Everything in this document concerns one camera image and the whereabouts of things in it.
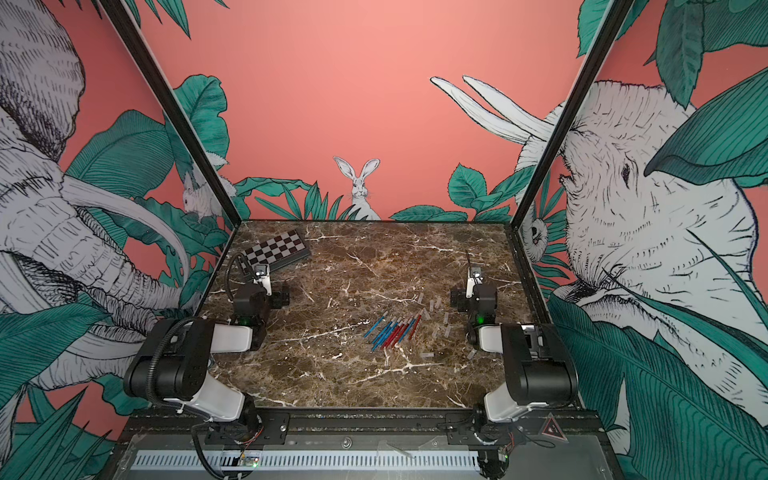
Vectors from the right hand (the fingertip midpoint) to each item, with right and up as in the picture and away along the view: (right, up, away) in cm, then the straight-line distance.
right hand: (471, 280), depth 95 cm
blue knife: (-31, -15, -3) cm, 35 cm away
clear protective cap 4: (-10, -8, +3) cm, 13 cm away
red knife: (-26, -17, -4) cm, 31 cm away
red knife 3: (-23, -17, -5) cm, 29 cm away
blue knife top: (-29, -17, -5) cm, 34 cm away
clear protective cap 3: (-16, -7, +3) cm, 18 cm away
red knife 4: (-18, -15, -2) cm, 23 cm away
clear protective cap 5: (-2, -21, -8) cm, 23 cm away
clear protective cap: (-15, -21, -8) cm, 27 cm away
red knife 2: (-23, -16, -4) cm, 29 cm away
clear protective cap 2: (-8, -15, -4) cm, 18 cm away
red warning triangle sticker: (+15, -36, -20) cm, 44 cm away
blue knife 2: (-28, -17, -5) cm, 33 cm away
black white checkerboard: (-68, +9, +12) cm, 69 cm away
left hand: (-65, +1, -1) cm, 65 cm away
